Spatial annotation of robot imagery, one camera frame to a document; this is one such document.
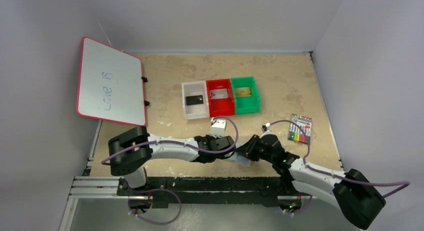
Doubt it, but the pack of coloured markers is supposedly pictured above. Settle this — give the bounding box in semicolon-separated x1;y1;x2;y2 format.
287;113;313;144

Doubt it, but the white plastic bin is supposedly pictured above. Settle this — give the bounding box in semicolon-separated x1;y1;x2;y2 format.
181;80;210;120

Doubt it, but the red plastic bin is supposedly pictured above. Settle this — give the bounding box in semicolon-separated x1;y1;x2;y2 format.
206;78;235;118

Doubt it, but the green plastic bin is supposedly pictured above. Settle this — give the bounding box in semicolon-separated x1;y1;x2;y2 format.
230;76;261;115

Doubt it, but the beige leather card holder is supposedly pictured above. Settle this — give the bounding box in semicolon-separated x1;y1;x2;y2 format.
223;152;251;167

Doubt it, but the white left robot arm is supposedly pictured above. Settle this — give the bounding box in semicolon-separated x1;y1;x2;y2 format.
101;126;238;189

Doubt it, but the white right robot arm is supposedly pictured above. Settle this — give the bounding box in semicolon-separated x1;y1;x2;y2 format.
235;134;386;230

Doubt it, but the black credit card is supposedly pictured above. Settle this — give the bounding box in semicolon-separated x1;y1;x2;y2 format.
185;95;204;106

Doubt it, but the gold credit card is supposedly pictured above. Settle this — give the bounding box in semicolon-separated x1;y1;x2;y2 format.
234;87;252;98

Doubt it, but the pink framed whiteboard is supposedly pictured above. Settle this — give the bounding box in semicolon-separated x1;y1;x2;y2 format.
76;37;149;126

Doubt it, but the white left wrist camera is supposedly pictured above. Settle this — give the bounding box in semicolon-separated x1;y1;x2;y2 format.
209;118;227;138

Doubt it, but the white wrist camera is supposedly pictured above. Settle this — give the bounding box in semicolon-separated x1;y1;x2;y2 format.
209;118;227;138
260;122;273;138

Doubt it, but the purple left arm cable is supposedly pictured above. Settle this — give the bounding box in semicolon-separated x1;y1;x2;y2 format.
100;116;240;166

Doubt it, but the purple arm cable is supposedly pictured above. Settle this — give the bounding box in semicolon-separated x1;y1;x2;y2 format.
100;116;240;166
268;119;412;199

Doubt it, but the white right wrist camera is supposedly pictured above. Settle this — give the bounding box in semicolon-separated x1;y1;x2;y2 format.
260;122;273;138

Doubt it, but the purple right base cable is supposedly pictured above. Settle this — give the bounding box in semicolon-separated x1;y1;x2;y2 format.
281;194;314;217

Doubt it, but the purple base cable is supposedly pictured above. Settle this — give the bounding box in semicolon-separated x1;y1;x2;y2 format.
281;194;314;217
127;188;182;225

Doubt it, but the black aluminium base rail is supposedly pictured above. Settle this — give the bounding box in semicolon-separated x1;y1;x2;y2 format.
67;175;362;211

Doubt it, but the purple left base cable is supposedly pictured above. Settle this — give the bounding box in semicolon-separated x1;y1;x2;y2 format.
127;188;182;225

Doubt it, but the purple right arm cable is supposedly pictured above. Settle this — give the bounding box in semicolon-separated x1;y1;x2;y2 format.
268;119;412;199

